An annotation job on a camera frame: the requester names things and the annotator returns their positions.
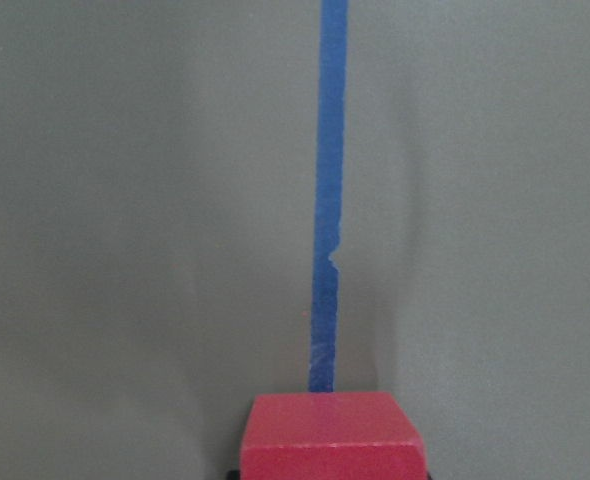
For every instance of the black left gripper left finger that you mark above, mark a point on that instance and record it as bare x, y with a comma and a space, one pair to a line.
233, 475

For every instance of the red cube block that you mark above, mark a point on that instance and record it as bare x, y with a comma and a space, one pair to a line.
350, 435

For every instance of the blue tape line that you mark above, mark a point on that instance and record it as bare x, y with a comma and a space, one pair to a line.
333, 42

